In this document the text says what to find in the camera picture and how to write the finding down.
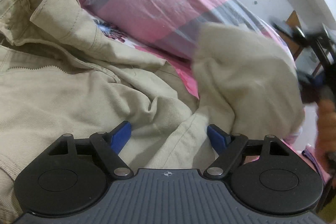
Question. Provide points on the person's right hand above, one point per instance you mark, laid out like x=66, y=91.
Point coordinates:
x=325, y=141

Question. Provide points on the brown wooden door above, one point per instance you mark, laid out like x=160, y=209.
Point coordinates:
x=291, y=23

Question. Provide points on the pink floral bed sheet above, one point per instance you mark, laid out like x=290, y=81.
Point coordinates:
x=183, y=69

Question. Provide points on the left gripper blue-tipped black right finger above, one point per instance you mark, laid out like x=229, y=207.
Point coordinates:
x=229, y=149

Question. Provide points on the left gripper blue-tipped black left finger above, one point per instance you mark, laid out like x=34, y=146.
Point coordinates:
x=106, y=149

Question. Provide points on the beige cotton jacket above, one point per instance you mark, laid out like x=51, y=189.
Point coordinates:
x=61, y=75

